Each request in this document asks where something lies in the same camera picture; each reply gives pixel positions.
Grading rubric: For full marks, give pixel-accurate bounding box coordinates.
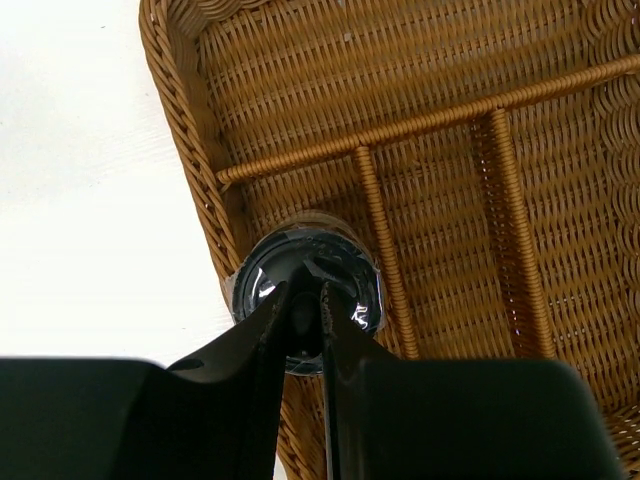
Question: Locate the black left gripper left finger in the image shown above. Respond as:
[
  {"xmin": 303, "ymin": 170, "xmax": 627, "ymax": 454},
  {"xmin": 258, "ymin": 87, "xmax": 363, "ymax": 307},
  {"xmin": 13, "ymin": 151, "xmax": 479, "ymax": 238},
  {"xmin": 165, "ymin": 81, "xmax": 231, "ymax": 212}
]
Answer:
[{"xmin": 1, "ymin": 284, "xmax": 289, "ymax": 479}]

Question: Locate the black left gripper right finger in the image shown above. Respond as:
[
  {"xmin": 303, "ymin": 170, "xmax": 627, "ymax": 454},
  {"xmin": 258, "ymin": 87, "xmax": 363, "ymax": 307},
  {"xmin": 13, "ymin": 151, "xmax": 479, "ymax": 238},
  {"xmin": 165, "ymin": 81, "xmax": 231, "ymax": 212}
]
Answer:
[{"xmin": 321, "ymin": 286, "xmax": 624, "ymax": 479}]

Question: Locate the brown wicker basket tray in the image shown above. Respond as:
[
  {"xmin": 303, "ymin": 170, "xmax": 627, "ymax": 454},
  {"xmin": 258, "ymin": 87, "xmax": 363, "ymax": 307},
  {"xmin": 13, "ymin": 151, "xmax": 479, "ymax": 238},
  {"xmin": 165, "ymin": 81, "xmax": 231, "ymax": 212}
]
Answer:
[{"xmin": 139, "ymin": 1, "xmax": 639, "ymax": 479}]

